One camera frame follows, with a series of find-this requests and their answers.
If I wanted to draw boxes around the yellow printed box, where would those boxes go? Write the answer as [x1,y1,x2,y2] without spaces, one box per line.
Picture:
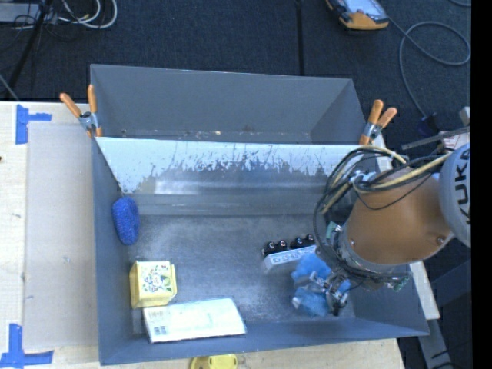
[128,259,178,310]

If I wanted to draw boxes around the black batteries in white packet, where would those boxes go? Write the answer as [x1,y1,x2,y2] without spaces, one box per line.
[261,233,320,271]

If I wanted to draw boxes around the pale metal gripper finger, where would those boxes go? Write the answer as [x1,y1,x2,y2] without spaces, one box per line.
[298,275,326,288]
[291,291,327,309]

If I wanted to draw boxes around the blue scrub sponge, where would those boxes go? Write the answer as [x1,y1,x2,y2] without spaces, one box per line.
[111,195,141,246]

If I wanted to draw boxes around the grey metal bin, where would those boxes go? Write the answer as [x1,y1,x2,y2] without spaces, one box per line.
[88,63,431,367]

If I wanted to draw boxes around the white flat box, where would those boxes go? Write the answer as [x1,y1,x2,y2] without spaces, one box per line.
[141,297,248,344]

